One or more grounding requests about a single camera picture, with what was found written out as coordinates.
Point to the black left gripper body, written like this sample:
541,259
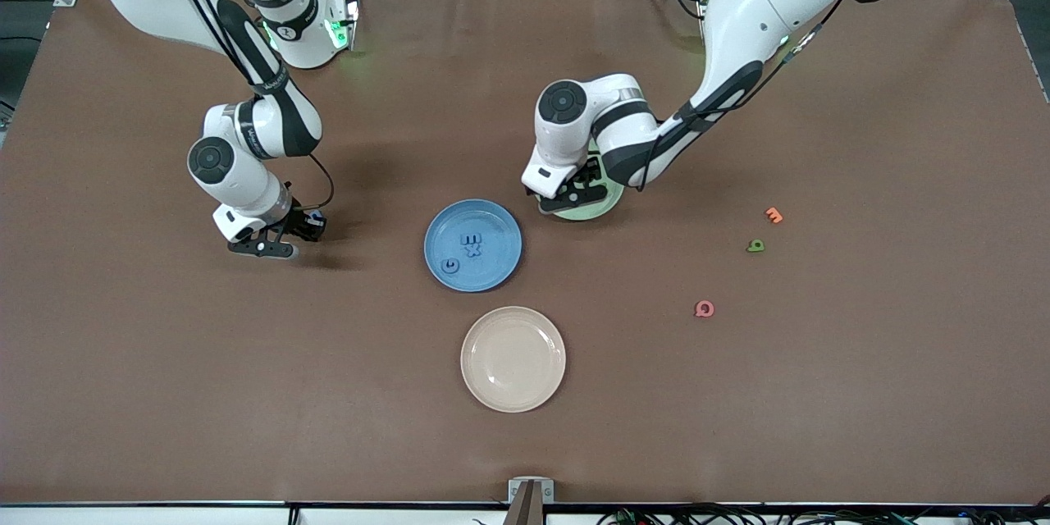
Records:
587,175

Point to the blue foam letter E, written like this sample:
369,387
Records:
469,239

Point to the blue foam letter G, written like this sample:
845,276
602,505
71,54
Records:
450,271

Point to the green foam digit 9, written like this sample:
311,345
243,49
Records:
750,248

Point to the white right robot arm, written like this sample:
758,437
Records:
246,172

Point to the green plate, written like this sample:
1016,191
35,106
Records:
595,212

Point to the blue plate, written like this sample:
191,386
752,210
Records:
492,221

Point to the pink foam letter Q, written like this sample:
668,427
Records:
698,309

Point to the beige plate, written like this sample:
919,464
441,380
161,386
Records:
513,359

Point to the brown table cover sheet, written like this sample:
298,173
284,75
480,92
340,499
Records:
164,394

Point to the orange foam letter E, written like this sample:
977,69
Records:
773,216

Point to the grey metal camera bracket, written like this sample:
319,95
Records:
517,490

